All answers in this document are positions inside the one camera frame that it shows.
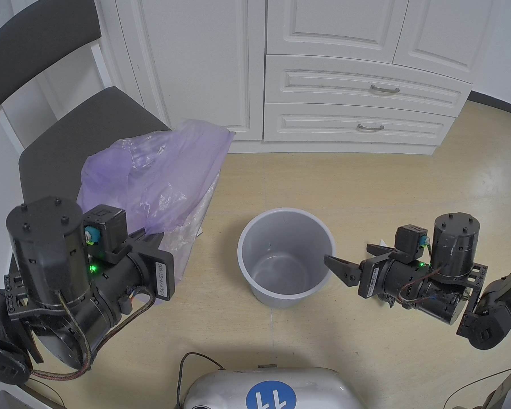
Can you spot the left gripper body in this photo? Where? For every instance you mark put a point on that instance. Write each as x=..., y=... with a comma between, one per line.
x=140, y=277

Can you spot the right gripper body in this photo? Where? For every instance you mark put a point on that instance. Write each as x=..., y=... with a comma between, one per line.
x=391, y=279

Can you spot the purple plastic bag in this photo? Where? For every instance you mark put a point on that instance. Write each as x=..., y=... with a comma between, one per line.
x=162, y=173

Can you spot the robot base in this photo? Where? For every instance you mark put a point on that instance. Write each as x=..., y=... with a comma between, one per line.
x=272, y=386

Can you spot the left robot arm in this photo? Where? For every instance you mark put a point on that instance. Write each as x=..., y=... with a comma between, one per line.
x=42, y=245

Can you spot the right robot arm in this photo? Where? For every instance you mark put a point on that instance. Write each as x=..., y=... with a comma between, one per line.
x=455, y=245

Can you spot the white trash bin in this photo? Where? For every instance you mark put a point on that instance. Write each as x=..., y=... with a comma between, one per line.
x=281, y=283

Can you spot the white chair with grey cushions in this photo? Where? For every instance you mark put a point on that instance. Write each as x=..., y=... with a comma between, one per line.
x=81, y=143

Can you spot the white wardrobe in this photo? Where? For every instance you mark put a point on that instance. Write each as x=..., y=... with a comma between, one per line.
x=345, y=15

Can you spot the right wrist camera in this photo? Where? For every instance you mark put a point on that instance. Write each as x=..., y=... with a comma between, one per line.
x=411, y=241

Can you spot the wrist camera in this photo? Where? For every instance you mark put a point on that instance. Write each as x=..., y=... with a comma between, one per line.
x=106, y=228
x=411, y=241

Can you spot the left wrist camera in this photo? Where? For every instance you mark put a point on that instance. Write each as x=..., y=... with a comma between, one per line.
x=106, y=228

